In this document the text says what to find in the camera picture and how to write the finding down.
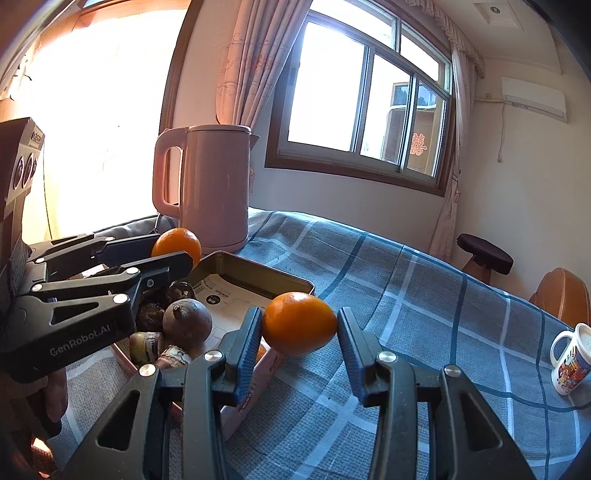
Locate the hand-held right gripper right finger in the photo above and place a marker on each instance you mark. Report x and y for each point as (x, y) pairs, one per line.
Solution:
(353, 364)

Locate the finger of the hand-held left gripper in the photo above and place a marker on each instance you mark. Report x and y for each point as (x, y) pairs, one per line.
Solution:
(129, 247)
(161, 272)

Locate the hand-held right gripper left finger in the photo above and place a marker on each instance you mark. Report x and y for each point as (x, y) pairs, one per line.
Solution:
(249, 364)

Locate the dark water chestnut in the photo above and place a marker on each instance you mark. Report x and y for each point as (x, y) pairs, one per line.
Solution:
(181, 290)
(150, 317)

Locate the small orange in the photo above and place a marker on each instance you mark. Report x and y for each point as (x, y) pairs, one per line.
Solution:
(180, 241)
(300, 323)

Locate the purple passion fruit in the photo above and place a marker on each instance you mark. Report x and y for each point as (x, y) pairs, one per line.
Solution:
(187, 321)

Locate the cut sweet potato piece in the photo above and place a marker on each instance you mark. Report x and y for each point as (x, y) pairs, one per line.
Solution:
(145, 348)

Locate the pink tin box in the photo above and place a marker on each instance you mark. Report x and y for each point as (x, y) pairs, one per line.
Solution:
(258, 277)

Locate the person's left hand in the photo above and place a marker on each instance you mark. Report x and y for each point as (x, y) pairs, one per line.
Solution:
(56, 397)

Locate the blue plaid cloth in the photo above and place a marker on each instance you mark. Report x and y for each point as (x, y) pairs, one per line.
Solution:
(415, 323)

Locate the pink electric kettle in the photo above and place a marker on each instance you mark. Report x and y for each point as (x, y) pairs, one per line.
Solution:
(212, 184)

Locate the large bright balcony window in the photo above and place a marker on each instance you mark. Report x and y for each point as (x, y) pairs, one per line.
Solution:
(92, 115)

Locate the dark round stool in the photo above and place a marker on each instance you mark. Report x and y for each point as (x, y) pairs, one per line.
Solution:
(485, 251)

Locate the pink curtain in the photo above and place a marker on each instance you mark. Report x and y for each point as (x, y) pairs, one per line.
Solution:
(258, 60)
(455, 207)

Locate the brown leather chair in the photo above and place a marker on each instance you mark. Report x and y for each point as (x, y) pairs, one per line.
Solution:
(561, 295)

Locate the white cartoon print cup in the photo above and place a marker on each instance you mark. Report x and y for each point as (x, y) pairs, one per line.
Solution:
(572, 364)

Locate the red window sticker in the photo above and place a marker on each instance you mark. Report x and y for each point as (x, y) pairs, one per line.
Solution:
(418, 145)

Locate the wooden framed sliding window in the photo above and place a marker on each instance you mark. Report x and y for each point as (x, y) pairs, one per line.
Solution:
(332, 92)

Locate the white air conditioner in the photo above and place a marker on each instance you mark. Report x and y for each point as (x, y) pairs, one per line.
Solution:
(531, 97)

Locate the recessed ceiling light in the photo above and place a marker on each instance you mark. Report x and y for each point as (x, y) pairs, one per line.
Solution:
(495, 8)

